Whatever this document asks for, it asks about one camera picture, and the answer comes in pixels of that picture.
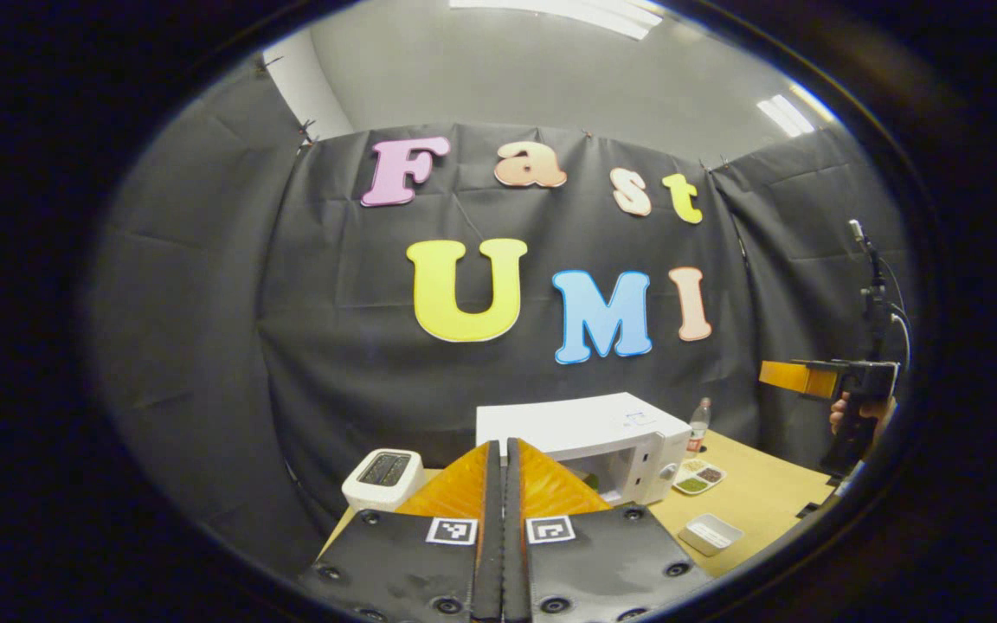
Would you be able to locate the white toaster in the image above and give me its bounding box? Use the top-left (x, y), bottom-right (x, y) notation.
top-left (341, 448), bottom-right (426, 513)

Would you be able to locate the white plastic tray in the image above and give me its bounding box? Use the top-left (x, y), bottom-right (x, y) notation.
top-left (678, 513), bottom-right (744, 557)

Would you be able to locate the large ceiling light panel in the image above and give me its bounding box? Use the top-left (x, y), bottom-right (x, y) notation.
top-left (451, 0), bottom-right (664, 40)

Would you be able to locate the small ceiling light panel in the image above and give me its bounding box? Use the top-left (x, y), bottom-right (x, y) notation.
top-left (758, 93), bottom-right (815, 137)

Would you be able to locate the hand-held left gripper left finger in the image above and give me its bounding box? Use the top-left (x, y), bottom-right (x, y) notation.
top-left (299, 440), bottom-right (504, 623)

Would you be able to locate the clear plastic water bottle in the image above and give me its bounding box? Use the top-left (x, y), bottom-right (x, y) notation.
top-left (687, 397), bottom-right (712, 457)

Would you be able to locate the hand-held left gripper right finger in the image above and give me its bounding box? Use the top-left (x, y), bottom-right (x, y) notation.
top-left (505, 437), bottom-right (716, 623)

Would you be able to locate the white divided dish of beans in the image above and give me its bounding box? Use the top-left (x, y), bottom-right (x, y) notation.
top-left (673, 459), bottom-right (727, 496)

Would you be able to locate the white microwave oven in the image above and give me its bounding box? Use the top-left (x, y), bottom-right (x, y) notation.
top-left (475, 392), bottom-right (692, 507)

